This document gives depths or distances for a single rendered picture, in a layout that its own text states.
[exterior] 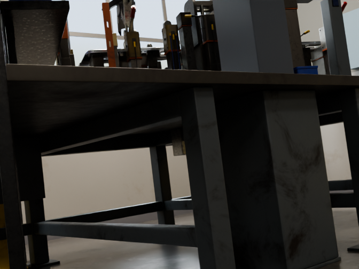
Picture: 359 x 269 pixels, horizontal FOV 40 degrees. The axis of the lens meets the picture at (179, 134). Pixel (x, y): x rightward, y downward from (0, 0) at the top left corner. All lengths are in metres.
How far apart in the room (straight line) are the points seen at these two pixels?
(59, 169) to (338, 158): 2.57
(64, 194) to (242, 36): 2.46
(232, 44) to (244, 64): 0.11
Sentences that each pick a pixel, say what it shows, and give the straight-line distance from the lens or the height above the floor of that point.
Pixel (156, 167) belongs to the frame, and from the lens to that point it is 3.16.
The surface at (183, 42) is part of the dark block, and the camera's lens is 2.27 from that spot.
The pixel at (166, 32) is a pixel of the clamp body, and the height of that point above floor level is 1.04.
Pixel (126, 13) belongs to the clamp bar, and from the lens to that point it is 2.31.
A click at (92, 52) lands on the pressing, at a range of 2.29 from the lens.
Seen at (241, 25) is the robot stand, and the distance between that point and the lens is 1.93.
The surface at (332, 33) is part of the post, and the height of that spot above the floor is 0.97.
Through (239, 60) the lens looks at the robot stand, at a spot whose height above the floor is 0.80.
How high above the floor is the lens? 0.42
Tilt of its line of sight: 4 degrees up
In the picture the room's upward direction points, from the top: 7 degrees counter-clockwise
